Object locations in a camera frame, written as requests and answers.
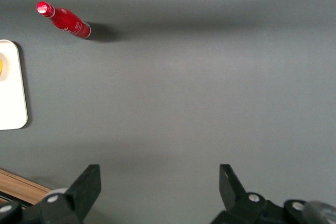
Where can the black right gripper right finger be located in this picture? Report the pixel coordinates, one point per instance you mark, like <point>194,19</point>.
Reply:
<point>233,195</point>

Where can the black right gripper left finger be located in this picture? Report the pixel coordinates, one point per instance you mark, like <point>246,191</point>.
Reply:
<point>84,190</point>

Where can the cream plastic tray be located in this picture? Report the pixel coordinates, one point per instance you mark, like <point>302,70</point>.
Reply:
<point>11,98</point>

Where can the wooden drawer cabinet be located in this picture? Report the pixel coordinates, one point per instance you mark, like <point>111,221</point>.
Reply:
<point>15,184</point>

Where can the yellow lemon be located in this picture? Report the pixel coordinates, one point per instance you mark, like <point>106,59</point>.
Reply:
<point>0,66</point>

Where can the red drink bottle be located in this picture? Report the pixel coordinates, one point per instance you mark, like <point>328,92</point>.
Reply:
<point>68,23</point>

